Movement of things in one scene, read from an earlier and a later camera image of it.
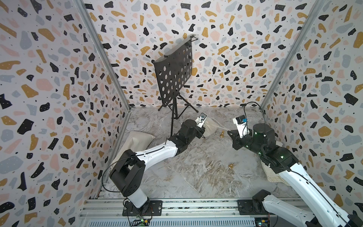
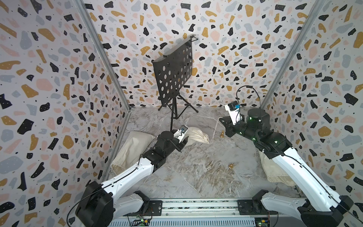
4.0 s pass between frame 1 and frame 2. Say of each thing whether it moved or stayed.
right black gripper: moved
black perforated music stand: stayed
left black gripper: moved
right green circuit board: stayed
